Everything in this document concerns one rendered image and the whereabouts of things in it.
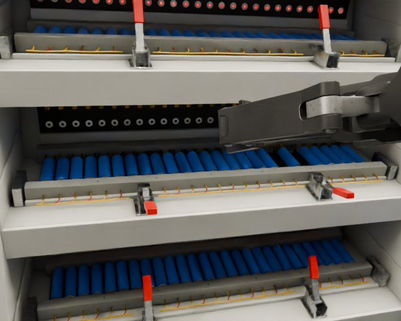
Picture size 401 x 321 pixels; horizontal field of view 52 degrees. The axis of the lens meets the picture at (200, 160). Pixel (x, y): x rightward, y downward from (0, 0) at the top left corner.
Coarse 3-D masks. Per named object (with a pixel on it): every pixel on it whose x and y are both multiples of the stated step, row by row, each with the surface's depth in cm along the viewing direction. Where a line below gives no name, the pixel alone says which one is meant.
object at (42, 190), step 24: (264, 168) 64; (288, 168) 64; (312, 168) 65; (336, 168) 65; (360, 168) 66; (384, 168) 67; (24, 192) 54; (48, 192) 55; (72, 192) 56; (96, 192) 57; (120, 192) 57; (192, 192) 59; (216, 192) 59
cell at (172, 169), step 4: (168, 152) 67; (164, 156) 66; (168, 156) 66; (172, 156) 66; (164, 160) 65; (168, 160) 64; (172, 160) 65; (164, 164) 65; (168, 164) 64; (172, 164) 63; (168, 168) 63; (172, 168) 62; (176, 168) 63; (168, 172) 62; (172, 172) 62; (176, 172) 62
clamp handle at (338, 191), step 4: (324, 180) 61; (320, 184) 61; (324, 184) 61; (324, 188) 60; (328, 188) 59; (332, 188) 58; (336, 188) 57; (340, 188) 57; (332, 192) 58; (336, 192) 57; (340, 192) 56; (344, 192) 55; (348, 192) 55; (352, 192) 55; (344, 196) 55; (348, 196) 54; (352, 196) 55
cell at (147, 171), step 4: (140, 156) 65; (144, 156) 65; (140, 160) 64; (144, 160) 64; (148, 160) 65; (140, 164) 63; (144, 164) 63; (148, 164) 63; (140, 168) 62; (144, 168) 62; (148, 168) 62; (140, 172) 62; (144, 172) 61; (148, 172) 61
